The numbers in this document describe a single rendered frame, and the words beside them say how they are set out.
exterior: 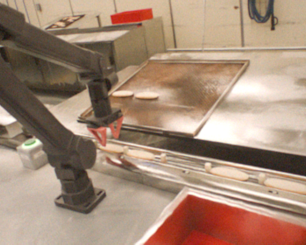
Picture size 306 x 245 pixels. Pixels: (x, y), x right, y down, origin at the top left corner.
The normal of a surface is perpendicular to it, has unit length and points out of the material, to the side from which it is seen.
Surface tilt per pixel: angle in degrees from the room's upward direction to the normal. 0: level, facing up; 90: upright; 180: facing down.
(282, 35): 90
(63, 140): 83
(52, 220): 0
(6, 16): 90
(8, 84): 92
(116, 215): 0
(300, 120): 10
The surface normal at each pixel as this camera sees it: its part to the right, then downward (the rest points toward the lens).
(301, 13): -0.56, 0.41
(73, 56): 0.94, 0.04
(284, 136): -0.25, -0.82
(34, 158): 0.81, 0.11
